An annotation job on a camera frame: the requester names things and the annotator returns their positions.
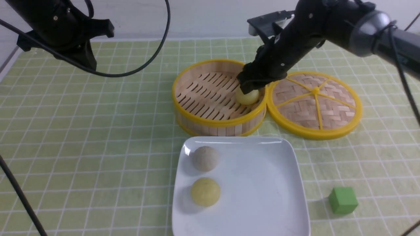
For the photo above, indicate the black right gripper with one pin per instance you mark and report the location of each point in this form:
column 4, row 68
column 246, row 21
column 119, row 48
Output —
column 279, row 53

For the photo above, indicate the pale yellow steamed bun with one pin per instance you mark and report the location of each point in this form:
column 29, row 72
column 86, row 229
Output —
column 247, row 99

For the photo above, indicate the beige steamed bun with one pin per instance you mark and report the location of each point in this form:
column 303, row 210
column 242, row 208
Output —
column 205, row 158

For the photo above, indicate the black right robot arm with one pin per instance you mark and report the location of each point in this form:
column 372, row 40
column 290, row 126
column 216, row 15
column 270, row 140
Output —
column 355, row 26

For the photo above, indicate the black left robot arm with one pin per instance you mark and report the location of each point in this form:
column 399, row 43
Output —
column 46, row 19

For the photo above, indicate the white square plate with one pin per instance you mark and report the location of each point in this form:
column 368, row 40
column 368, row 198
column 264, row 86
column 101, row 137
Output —
column 262, row 190

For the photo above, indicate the bamboo steamer lid yellow rim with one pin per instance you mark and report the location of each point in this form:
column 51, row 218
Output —
column 314, row 105

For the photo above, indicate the bamboo steamer basket yellow rim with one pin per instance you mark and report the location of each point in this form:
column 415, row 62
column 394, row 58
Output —
column 205, row 105

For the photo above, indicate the green cube block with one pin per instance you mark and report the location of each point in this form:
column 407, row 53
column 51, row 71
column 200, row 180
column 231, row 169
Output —
column 342, row 200

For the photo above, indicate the green checkered tablecloth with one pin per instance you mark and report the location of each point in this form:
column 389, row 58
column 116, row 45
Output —
column 98, row 156

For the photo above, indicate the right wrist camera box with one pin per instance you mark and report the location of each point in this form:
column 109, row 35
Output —
column 269, row 24

